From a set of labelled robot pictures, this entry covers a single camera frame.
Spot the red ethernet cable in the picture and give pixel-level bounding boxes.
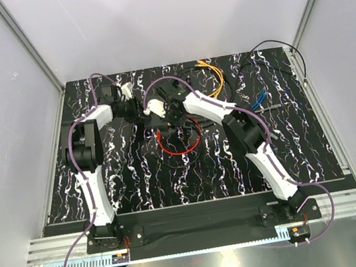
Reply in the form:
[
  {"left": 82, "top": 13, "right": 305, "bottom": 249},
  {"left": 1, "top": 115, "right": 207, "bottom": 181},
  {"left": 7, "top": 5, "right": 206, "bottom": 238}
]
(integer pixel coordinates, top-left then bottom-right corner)
[{"left": 155, "top": 118, "right": 205, "bottom": 158}]

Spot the black network switch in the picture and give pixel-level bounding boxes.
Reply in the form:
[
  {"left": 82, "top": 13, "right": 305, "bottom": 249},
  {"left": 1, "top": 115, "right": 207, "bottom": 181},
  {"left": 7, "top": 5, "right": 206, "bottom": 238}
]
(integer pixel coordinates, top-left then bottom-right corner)
[{"left": 144, "top": 112, "right": 169, "bottom": 132}]

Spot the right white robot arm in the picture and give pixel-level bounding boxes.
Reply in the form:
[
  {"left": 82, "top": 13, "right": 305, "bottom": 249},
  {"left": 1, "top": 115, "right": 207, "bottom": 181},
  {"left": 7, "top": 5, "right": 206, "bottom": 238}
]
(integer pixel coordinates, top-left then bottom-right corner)
[{"left": 152, "top": 79, "right": 308, "bottom": 221}]

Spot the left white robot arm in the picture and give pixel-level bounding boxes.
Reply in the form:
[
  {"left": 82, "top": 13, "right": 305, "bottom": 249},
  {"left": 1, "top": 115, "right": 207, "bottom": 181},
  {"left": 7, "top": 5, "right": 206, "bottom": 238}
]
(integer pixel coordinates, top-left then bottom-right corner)
[{"left": 61, "top": 82, "right": 143, "bottom": 250}]

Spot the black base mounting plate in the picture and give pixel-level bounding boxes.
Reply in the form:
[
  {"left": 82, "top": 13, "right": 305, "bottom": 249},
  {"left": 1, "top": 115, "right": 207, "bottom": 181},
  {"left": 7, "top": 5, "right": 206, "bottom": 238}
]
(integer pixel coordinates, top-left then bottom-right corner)
[{"left": 86, "top": 191, "right": 322, "bottom": 254}]

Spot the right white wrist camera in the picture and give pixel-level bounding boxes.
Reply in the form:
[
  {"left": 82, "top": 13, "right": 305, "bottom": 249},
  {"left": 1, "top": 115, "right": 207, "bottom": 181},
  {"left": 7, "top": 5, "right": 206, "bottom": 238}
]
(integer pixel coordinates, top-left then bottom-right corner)
[{"left": 143, "top": 99, "right": 167, "bottom": 118}]

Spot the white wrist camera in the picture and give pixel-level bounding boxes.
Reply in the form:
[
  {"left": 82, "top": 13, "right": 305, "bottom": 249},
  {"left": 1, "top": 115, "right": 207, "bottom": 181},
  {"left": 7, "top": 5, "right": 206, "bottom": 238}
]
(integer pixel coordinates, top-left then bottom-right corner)
[
  {"left": 143, "top": 99, "right": 167, "bottom": 118},
  {"left": 120, "top": 82, "right": 134, "bottom": 101}
]

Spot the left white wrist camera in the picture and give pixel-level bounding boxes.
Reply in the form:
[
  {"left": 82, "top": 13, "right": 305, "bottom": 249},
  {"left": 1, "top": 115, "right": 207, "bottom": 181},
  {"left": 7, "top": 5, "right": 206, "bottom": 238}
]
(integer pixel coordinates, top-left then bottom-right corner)
[{"left": 120, "top": 82, "right": 134, "bottom": 101}]

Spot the thin black power cable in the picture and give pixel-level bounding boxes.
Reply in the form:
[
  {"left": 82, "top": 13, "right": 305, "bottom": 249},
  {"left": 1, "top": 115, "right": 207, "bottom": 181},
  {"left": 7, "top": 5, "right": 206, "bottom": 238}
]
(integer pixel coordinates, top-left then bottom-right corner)
[{"left": 174, "top": 60, "right": 235, "bottom": 90}]

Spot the yellow ethernet cable upper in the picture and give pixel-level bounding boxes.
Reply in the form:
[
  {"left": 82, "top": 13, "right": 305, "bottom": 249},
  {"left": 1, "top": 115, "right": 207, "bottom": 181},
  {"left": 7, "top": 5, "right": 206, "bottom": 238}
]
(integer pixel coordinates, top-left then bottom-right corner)
[{"left": 194, "top": 56, "right": 228, "bottom": 101}]

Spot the blue ethernet cable upper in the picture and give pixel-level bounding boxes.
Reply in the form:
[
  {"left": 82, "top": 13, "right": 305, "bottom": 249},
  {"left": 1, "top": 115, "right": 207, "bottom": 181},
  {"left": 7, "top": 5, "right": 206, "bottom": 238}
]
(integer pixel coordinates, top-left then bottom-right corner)
[{"left": 248, "top": 88, "right": 271, "bottom": 111}]

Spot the grey ethernet cable upper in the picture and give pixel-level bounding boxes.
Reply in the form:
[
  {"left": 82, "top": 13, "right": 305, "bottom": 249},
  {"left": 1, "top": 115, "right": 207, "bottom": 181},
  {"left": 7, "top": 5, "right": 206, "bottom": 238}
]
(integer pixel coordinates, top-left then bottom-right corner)
[{"left": 254, "top": 102, "right": 282, "bottom": 114}]

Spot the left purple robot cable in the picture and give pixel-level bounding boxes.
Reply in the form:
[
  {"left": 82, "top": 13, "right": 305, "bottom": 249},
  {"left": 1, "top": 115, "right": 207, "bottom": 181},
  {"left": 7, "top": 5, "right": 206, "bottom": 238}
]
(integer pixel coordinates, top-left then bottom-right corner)
[{"left": 32, "top": 69, "right": 146, "bottom": 267}]

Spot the aluminium frame rail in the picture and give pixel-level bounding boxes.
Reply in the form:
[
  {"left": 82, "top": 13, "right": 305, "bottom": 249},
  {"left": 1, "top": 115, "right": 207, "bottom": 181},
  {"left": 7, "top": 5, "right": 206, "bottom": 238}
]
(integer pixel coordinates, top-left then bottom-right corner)
[{"left": 26, "top": 189, "right": 356, "bottom": 266}]

